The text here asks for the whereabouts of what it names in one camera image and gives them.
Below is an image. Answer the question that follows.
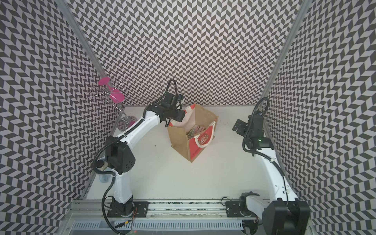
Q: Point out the burlap red tote bag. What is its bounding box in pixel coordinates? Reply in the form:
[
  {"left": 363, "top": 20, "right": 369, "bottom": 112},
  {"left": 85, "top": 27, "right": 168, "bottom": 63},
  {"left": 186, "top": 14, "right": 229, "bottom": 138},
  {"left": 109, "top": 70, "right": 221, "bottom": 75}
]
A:
[{"left": 167, "top": 104, "right": 218, "bottom": 163}]

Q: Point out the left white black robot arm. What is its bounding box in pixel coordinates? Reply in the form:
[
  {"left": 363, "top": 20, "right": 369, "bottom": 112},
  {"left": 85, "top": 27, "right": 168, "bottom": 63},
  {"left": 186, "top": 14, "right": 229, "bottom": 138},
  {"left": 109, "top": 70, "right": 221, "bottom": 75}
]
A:
[{"left": 92, "top": 92, "right": 185, "bottom": 217}]

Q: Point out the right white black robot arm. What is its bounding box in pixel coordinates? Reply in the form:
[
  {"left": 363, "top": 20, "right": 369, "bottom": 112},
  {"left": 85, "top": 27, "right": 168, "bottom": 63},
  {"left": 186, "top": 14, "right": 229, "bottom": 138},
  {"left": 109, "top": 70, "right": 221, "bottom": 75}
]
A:
[{"left": 232, "top": 115, "right": 310, "bottom": 235}]

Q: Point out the green folding fan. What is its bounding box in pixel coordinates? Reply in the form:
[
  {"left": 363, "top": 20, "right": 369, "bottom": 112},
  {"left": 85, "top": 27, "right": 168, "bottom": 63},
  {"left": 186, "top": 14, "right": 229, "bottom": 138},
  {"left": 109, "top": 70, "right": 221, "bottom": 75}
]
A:
[{"left": 187, "top": 125, "right": 198, "bottom": 138}]

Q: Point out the pink blue folding fan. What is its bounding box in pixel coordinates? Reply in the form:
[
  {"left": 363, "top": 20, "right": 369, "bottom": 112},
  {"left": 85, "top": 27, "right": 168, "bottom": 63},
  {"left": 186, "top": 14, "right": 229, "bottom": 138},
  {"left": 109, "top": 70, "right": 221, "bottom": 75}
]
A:
[{"left": 196, "top": 126, "right": 206, "bottom": 133}]

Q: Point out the blue roll of tape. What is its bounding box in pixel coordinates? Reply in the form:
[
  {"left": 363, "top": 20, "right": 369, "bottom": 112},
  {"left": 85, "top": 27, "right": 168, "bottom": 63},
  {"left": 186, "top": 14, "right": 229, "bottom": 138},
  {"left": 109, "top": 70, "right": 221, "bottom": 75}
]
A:
[{"left": 96, "top": 159, "right": 112, "bottom": 183}]

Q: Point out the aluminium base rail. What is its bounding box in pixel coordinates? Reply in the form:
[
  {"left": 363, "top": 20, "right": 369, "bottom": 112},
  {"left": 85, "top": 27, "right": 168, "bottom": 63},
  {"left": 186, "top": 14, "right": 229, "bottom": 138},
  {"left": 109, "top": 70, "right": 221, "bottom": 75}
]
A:
[{"left": 63, "top": 198, "right": 272, "bottom": 221}]

